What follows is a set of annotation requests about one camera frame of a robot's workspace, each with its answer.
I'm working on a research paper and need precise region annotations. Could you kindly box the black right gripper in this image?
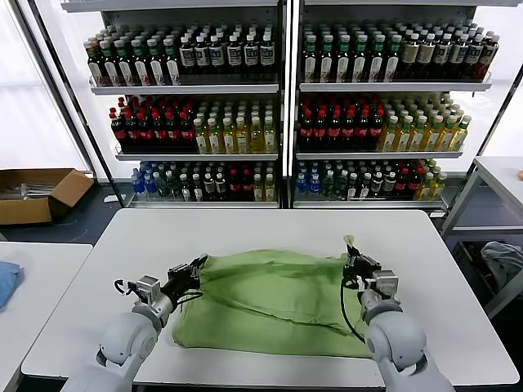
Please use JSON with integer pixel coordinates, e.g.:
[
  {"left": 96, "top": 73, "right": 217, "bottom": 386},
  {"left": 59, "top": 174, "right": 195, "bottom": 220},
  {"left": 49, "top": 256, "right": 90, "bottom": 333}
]
[{"left": 342, "top": 243, "right": 382, "bottom": 291}]

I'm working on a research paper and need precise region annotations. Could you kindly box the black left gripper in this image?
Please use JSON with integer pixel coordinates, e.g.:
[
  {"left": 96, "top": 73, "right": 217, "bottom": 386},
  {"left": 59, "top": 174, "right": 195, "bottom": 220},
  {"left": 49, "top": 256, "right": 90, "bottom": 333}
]
[{"left": 161, "top": 253, "right": 210, "bottom": 306}]

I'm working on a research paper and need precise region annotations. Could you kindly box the green polo shirt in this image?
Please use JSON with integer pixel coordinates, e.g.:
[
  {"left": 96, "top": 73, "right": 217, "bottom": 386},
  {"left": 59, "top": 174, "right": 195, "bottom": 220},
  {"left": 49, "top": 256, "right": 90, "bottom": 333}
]
[{"left": 170, "top": 234, "right": 373, "bottom": 359}]

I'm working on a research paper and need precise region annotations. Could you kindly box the grey metal shelf board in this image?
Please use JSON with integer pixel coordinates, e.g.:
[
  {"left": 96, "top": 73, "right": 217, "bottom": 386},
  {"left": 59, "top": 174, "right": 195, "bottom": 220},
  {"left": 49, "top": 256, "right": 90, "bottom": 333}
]
[
  {"left": 126, "top": 191, "right": 280, "bottom": 210},
  {"left": 89, "top": 75, "right": 281, "bottom": 96},
  {"left": 114, "top": 142, "right": 280, "bottom": 162},
  {"left": 295, "top": 142, "right": 465, "bottom": 161},
  {"left": 298, "top": 72, "right": 494, "bottom": 94},
  {"left": 293, "top": 195, "right": 447, "bottom": 211}
]

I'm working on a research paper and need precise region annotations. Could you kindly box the black storage crate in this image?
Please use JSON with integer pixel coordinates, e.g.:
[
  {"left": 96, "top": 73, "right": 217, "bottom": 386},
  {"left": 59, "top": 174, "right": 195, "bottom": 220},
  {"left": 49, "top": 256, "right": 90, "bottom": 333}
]
[{"left": 452, "top": 239, "right": 523, "bottom": 305}]

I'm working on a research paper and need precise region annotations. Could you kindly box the cola bottle red cap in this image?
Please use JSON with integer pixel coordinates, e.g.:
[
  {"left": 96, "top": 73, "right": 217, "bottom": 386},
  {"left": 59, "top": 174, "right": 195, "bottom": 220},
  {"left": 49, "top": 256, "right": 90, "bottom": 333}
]
[
  {"left": 110, "top": 108, "right": 127, "bottom": 150},
  {"left": 355, "top": 109, "right": 371, "bottom": 150},
  {"left": 166, "top": 113, "right": 182, "bottom": 151},
  {"left": 313, "top": 109, "right": 329, "bottom": 150},
  {"left": 342, "top": 109, "right": 357, "bottom": 150},
  {"left": 124, "top": 112, "right": 141, "bottom": 151},
  {"left": 138, "top": 113, "right": 154, "bottom": 151},
  {"left": 369, "top": 109, "right": 385, "bottom": 150},
  {"left": 152, "top": 113, "right": 168, "bottom": 151},
  {"left": 327, "top": 109, "right": 343, "bottom": 150},
  {"left": 180, "top": 112, "right": 196, "bottom": 151},
  {"left": 298, "top": 109, "right": 315, "bottom": 150}
]

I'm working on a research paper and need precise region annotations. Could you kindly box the grey white crumpled cloth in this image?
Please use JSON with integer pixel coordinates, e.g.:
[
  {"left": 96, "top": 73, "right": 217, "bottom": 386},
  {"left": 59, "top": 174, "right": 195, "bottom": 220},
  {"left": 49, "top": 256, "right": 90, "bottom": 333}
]
[{"left": 481, "top": 241, "right": 523, "bottom": 296}]

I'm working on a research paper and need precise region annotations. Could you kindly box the clear plastic tube bundle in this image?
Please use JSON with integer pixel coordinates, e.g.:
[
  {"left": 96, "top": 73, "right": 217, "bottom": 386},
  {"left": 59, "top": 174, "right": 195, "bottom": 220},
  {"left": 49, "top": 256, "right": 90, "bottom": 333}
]
[{"left": 19, "top": 182, "right": 57, "bottom": 201}]

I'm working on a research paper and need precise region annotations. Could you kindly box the brown cardboard box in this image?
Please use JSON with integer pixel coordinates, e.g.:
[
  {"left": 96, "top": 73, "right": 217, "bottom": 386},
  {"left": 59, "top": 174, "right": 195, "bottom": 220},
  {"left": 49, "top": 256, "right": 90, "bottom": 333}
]
[{"left": 0, "top": 167, "right": 96, "bottom": 226}]

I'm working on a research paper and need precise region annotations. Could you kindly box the blue folded cloth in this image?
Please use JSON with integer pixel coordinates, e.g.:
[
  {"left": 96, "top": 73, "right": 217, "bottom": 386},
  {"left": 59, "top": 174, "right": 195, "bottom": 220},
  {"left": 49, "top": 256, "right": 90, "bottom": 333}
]
[{"left": 0, "top": 261, "right": 22, "bottom": 310}]

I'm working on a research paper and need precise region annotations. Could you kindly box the dark bottle green cap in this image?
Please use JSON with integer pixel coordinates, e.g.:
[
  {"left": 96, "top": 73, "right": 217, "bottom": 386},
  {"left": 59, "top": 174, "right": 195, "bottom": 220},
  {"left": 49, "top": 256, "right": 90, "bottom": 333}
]
[
  {"left": 385, "top": 34, "right": 404, "bottom": 82},
  {"left": 147, "top": 38, "right": 167, "bottom": 87},
  {"left": 369, "top": 33, "right": 387, "bottom": 82},
  {"left": 319, "top": 34, "right": 337, "bottom": 82},
  {"left": 352, "top": 33, "right": 371, "bottom": 82},
  {"left": 101, "top": 39, "right": 120, "bottom": 87},
  {"left": 131, "top": 38, "right": 151, "bottom": 87},
  {"left": 86, "top": 40, "right": 105, "bottom": 87},
  {"left": 163, "top": 37, "right": 181, "bottom": 86},
  {"left": 335, "top": 34, "right": 354, "bottom": 82},
  {"left": 115, "top": 39, "right": 136, "bottom": 87},
  {"left": 302, "top": 34, "right": 320, "bottom": 82}
]

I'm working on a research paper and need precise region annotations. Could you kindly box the dark bottle beige label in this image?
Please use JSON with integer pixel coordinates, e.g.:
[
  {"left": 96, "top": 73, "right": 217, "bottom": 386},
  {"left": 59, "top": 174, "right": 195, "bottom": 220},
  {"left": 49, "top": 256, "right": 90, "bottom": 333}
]
[
  {"left": 418, "top": 33, "right": 437, "bottom": 81},
  {"left": 401, "top": 33, "right": 421, "bottom": 81}
]

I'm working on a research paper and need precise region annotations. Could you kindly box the dark bottle blue-white label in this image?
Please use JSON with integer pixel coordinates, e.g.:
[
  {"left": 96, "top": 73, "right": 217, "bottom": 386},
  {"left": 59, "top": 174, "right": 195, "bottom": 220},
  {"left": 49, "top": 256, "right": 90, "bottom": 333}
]
[
  {"left": 194, "top": 35, "right": 211, "bottom": 75},
  {"left": 259, "top": 33, "right": 275, "bottom": 74},
  {"left": 208, "top": 34, "right": 226, "bottom": 75},
  {"left": 226, "top": 34, "right": 244, "bottom": 75},
  {"left": 450, "top": 33, "right": 470, "bottom": 81},
  {"left": 434, "top": 32, "right": 454, "bottom": 81},
  {"left": 179, "top": 35, "right": 196, "bottom": 75},
  {"left": 244, "top": 34, "right": 261, "bottom": 74},
  {"left": 465, "top": 34, "right": 485, "bottom": 81}
]

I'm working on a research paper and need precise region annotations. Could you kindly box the grey metal shelf unit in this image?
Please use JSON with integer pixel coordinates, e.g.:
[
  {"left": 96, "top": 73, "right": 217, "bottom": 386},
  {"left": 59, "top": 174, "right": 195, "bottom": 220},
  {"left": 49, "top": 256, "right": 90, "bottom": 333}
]
[
  {"left": 290, "top": 0, "right": 523, "bottom": 216},
  {"left": 60, "top": 0, "right": 288, "bottom": 210}
]

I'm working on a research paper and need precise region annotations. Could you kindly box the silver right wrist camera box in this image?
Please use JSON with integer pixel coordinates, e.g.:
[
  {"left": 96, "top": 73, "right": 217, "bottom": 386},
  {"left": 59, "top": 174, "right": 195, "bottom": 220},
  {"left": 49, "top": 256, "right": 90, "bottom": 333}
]
[{"left": 369, "top": 269, "right": 400, "bottom": 301}]

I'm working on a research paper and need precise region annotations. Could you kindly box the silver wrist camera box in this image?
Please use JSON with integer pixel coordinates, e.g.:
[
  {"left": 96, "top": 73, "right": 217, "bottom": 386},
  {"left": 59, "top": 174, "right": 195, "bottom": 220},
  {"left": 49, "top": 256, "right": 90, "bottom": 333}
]
[
  {"left": 369, "top": 269, "right": 400, "bottom": 301},
  {"left": 135, "top": 275, "right": 162, "bottom": 305}
]

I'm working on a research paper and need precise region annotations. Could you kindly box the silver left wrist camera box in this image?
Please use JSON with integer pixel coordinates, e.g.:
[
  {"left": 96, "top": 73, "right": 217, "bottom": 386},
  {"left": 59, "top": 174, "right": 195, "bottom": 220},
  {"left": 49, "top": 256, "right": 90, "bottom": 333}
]
[{"left": 135, "top": 275, "right": 162, "bottom": 305}]

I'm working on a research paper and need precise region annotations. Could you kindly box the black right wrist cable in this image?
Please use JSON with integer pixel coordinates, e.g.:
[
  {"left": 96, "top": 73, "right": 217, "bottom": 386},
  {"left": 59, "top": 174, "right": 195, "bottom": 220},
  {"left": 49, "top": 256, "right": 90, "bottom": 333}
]
[{"left": 339, "top": 276, "right": 367, "bottom": 345}]

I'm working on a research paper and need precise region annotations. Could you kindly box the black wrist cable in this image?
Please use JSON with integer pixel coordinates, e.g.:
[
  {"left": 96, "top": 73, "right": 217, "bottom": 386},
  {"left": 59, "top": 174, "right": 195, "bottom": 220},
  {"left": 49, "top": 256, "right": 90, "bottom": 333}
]
[
  {"left": 339, "top": 276, "right": 367, "bottom": 345},
  {"left": 113, "top": 278, "right": 140, "bottom": 297}
]

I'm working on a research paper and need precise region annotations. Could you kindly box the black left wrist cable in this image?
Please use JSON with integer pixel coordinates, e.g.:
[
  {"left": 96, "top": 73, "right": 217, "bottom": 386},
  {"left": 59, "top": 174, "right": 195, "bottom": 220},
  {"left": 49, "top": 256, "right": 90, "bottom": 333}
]
[{"left": 113, "top": 278, "right": 140, "bottom": 297}]

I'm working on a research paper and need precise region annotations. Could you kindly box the grey metal frame table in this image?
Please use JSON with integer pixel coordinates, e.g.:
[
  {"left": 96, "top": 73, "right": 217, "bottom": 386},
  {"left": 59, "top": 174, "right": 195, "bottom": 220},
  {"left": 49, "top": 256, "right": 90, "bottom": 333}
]
[{"left": 440, "top": 156, "right": 523, "bottom": 320}]

